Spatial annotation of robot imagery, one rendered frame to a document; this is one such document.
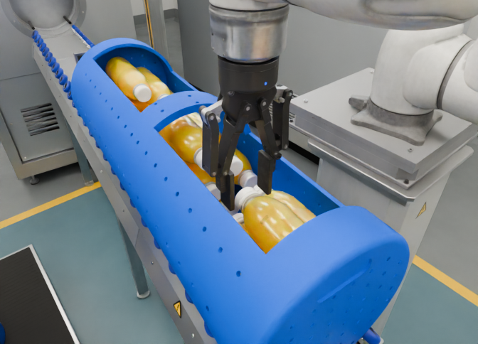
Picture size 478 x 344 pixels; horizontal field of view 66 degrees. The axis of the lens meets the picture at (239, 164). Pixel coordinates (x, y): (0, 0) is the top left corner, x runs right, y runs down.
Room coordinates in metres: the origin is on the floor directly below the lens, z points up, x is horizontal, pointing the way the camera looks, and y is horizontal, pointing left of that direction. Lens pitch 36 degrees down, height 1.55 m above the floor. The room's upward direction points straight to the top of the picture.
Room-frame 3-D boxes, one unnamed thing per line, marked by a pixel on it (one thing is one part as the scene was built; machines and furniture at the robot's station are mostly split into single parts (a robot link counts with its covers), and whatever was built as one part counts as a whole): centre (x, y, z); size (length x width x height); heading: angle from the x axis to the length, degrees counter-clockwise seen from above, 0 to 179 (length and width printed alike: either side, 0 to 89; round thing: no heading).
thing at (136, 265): (1.06, 0.46, 0.31); 0.06 x 0.06 x 0.63; 33
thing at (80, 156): (1.89, 0.99, 0.31); 0.06 x 0.06 x 0.63; 33
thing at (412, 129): (0.85, -0.39, 1.10); 0.22 x 0.18 x 0.06; 51
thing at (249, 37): (0.44, -0.01, 1.42); 0.09 x 0.09 x 0.06
